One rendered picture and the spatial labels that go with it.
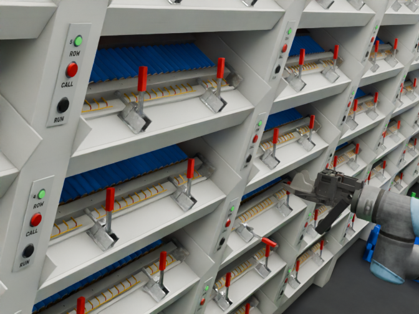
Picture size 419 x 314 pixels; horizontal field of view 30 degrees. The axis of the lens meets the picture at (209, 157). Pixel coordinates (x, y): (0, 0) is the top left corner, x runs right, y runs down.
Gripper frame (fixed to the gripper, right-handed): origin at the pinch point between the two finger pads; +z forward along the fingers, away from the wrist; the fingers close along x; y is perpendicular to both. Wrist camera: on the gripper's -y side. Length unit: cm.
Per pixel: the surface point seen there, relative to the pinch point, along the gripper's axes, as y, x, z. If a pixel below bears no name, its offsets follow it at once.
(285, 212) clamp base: -6.5, 1.0, -1.5
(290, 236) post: -18.8, -15.9, 0.5
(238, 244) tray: -7.3, 31.6, -1.2
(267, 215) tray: -6.4, 8.7, 0.6
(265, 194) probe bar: -2.0, 5.3, 3.4
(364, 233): -58, -156, 6
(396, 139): -7, -137, -2
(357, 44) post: 39.3, -16.1, -6.6
